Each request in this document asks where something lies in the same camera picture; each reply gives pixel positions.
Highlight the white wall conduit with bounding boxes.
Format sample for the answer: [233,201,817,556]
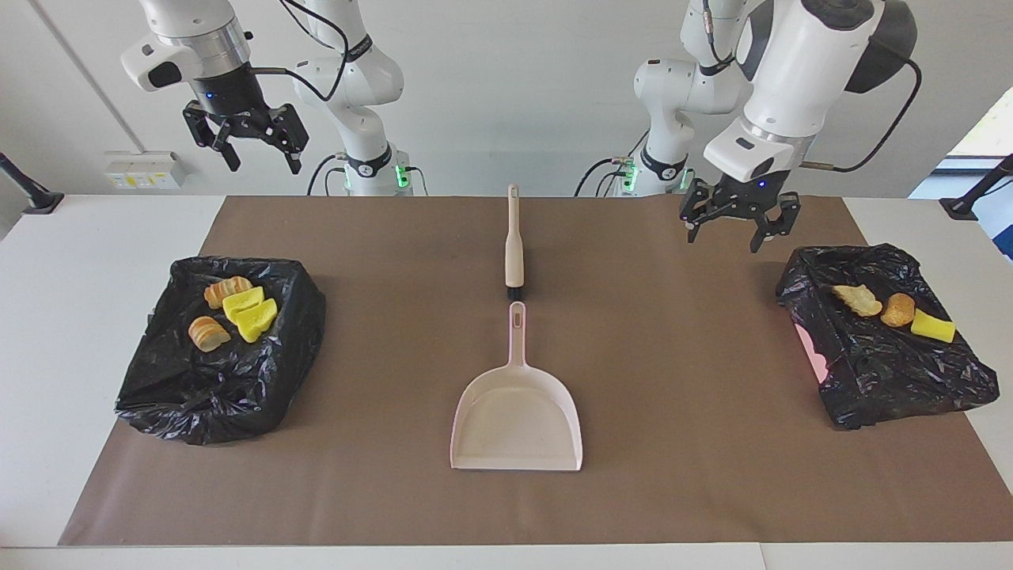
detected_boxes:
[30,0,145,155]

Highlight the toy croissant bread piece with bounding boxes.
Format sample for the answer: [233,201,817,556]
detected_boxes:
[831,283,883,318]
[204,276,254,310]
[188,316,232,352]

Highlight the bright window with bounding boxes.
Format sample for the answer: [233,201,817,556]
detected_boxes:
[909,87,1013,262]

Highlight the black bag lined bin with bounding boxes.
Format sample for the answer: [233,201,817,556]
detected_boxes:
[115,255,327,446]

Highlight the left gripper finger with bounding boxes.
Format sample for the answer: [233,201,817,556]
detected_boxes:
[749,194,802,254]
[679,179,725,245]

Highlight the brown round toy bread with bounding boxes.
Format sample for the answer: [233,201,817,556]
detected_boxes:
[881,292,916,329]

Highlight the yellow ridged foam piece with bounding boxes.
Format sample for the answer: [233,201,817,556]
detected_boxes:
[235,298,279,344]

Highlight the yellow foam wedge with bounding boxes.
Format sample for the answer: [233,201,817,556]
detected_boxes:
[910,308,957,344]

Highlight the brown paper table mat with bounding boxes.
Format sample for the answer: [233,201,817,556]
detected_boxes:
[58,195,1013,547]

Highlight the black clamp stand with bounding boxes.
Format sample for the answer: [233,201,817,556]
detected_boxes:
[0,150,64,215]
[939,154,1013,221]

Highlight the yellow notched foam piece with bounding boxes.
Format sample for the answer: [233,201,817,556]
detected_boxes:
[222,287,266,321]

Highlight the black bag pink bin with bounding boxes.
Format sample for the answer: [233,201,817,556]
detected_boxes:
[775,242,1000,431]

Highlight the white wall outlet box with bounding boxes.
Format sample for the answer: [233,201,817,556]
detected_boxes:
[104,150,187,191]

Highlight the beige plastic dustpan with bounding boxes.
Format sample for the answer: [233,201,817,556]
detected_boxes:
[450,301,584,473]

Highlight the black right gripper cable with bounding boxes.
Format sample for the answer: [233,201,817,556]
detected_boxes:
[252,0,353,104]

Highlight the beige hand brush black bristles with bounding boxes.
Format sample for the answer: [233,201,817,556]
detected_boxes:
[504,184,529,302]

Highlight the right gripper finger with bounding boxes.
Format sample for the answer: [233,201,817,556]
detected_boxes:
[265,104,309,175]
[184,101,242,173]

